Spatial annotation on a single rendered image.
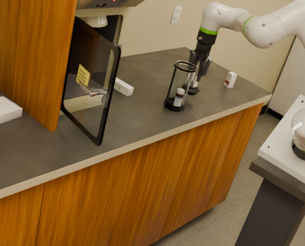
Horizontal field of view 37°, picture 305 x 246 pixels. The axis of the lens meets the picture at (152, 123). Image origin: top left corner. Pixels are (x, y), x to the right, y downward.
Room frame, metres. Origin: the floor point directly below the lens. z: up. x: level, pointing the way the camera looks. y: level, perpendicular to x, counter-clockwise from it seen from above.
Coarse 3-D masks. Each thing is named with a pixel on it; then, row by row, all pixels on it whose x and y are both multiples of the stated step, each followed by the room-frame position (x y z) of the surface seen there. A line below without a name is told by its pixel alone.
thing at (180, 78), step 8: (176, 64) 2.02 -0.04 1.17; (184, 64) 2.09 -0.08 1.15; (192, 64) 2.08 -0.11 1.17; (176, 72) 2.01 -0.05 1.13; (184, 72) 2.00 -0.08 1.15; (192, 72) 2.01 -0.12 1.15; (176, 80) 2.01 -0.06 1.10; (184, 80) 2.00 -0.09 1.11; (176, 88) 2.00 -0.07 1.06; (184, 88) 2.01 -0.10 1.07; (168, 96) 2.02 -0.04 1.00; (176, 96) 2.00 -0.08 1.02; (184, 96) 2.02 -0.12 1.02; (176, 104) 2.00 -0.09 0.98
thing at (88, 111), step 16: (80, 32) 1.60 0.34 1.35; (96, 32) 1.53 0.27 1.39; (80, 48) 1.59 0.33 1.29; (96, 48) 1.52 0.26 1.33; (112, 48) 1.46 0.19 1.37; (96, 64) 1.51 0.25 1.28; (112, 64) 1.45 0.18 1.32; (96, 80) 1.50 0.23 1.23; (112, 80) 1.44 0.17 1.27; (64, 96) 1.62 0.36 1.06; (80, 96) 1.55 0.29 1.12; (96, 96) 1.49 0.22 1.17; (64, 112) 1.61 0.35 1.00; (80, 112) 1.54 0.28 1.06; (96, 112) 1.47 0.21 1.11; (80, 128) 1.53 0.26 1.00; (96, 128) 1.46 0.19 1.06; (96, 144) 1.45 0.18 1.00
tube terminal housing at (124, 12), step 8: (104, 8) 1.79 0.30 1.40; (112, 8) 1.83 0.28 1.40; (120, 8) 1.86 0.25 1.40; (128, 8) 1.90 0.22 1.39; (80, 16) 1.70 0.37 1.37; (88, 16) 1.73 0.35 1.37; (120, 16) 1.91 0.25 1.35; (128, 16) 1.91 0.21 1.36; (120, 24) 1.92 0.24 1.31; (120, 32) 1.89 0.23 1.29; (120, 40) 1.89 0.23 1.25
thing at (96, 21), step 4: (96, 16) 1.80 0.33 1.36; (100, 16) 1.82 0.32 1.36; (104, 16) 1.85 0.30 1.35; (84, 20) 1.78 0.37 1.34; (88, 20) 1.78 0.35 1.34; (92, 20) 1.79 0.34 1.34; (96, 20) 1.80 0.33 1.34; (100, 20) 1.81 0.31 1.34; (104, 20) 1.84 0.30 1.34; (92, 24) 1.78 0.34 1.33; (96, 24) 1.79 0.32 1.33; (100, 24) 1.81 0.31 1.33; (104, 24) 1.83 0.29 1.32
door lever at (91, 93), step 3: (81, 84) 1.47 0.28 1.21; (84, 84) 1.48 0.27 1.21; (81, 87) 1.47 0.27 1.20; (84, 87) 1.46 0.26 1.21; (87, 87) 1.46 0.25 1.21; (84, 90) 1.45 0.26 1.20; (87, 90) 1.44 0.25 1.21; (90, 90) 1.44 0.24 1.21; (102, 90) 1.46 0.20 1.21; (87, 93) 1.44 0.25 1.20; (90, 93) 1.43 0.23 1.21; (93, 93) 1.43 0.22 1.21; (96, 93) 1.44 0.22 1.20; (99, 93) 1.45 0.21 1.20; (102, 93) 1.46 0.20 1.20; (93, 96) 1.43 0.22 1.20; (102, 96) 1.46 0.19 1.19
